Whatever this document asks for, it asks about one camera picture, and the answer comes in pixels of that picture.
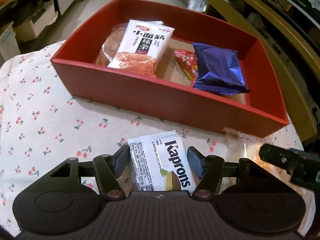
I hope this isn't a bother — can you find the brown round cake pack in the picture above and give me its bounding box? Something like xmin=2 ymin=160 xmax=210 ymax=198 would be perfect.
xmin=95 ymin=23 xmax=127 ymax=67

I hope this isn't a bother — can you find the white storage bin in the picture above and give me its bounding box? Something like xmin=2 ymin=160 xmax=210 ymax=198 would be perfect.
xmin=14 ymin=0 xmax=58 ymax=42

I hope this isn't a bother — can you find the long dark coffee table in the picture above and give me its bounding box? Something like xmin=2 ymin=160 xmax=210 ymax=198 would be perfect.
xmin=0 ymin=0 xmax=83 ymax=55

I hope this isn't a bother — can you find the wooden TV cabinet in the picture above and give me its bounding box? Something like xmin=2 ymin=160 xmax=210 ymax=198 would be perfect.
xmin=207 ymin=0 xmax=319 ymax=144

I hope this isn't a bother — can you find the white Kaprons wafer pack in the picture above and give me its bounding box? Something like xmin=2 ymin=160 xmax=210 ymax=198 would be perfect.
xmin=128 ymin=131 xmax=196 ymax=193

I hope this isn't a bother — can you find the white spicy strip snack pack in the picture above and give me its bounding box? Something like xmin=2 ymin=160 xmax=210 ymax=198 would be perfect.
xmin=107 ymin=20 xmax=175 ymax=77

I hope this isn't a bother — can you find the cherry print tablecloth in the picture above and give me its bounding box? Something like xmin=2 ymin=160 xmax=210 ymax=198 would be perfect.
xmin=0 ymin=39 xmax=316 ymax=238

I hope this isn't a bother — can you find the red cardboard box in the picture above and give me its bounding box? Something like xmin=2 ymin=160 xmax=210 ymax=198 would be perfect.
xmin=51 ymin=0 xmax=289 ymax=137

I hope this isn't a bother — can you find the white plastic bag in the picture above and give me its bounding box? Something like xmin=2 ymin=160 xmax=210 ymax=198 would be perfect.
xmin=187 ymin=0 xmax=207 ymax=13

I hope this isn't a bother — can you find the clear round cake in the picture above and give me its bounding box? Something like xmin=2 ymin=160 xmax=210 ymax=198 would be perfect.
xmin=223 ymin=128 xmax=265 ymax=162

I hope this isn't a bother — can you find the red snack bag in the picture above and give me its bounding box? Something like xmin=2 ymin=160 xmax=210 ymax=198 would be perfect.
xmin=174 ymin=49 xmax=198 ymax=86

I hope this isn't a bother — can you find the blue foil snack pack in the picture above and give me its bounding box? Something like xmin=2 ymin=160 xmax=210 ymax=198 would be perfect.
xmin=193 ymin=43 xmax=249 ymax=95

